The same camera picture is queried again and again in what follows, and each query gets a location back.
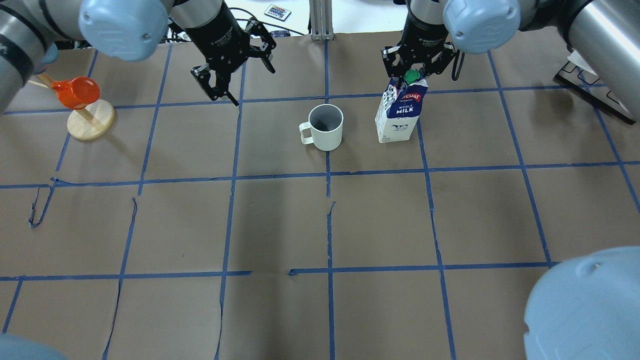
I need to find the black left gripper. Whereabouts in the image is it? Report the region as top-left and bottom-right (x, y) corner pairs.
(185, 2), (275, 107)

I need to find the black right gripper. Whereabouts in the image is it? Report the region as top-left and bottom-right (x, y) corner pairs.
(381, 14), (461, 93)

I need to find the blue white milk carton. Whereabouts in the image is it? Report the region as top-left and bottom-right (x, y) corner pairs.
(375, 69), (429, 144)

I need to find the white ribbed mug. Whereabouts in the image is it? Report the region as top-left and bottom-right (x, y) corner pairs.
(298, 104), (345, 152)

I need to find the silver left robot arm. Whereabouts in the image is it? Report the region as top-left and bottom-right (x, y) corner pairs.
(0, 0), (277, 112)

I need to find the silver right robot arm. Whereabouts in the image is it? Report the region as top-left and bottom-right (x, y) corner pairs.
(381, 0), (640, 122)

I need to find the orange plastic cup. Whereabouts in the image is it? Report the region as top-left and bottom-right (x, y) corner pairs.
(51, 76), (101, 110)

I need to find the small remote control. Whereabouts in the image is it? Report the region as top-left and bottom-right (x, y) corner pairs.
(263, 4), (291, 22)

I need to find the aluminium frame post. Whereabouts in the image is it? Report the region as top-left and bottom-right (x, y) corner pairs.
(309, 0), (335, 41)

